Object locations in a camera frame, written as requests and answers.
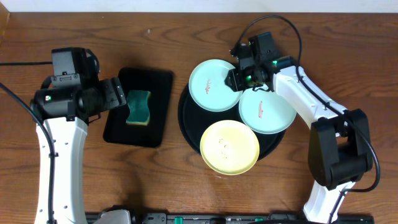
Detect green scouring sponge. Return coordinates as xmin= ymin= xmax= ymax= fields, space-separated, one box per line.
xmin=126 ymin=90 xmax=151 ymax=126

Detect light blue plate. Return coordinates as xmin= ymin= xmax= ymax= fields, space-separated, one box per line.
xmin=239 ymin=89 xmax=297 ymax=134
xmin=188 ymin=59 xmax=243 ymax=112

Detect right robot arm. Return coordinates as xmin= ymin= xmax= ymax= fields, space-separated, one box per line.
xmin=226 ymin=44 xmax=381 ymax=223

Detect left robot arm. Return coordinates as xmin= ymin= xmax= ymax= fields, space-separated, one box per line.
xmin=30 ymin=47 xmax=126 ymax=223

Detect black rectangular tray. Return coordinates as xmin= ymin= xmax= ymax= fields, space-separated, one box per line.
xmin=103 ymin=67 xmax=173 ymax=147

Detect black round tray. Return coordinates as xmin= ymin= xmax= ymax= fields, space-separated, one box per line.
xmin=178 ymin=85 xmax=285 ymax=161

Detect yellow plate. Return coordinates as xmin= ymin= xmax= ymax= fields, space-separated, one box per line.
xmin=200 ymin=120 xmax=260 ymax=175

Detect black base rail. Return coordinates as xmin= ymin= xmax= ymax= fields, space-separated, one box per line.
xmin=86 ymin=211 xmax=375 ymax=224

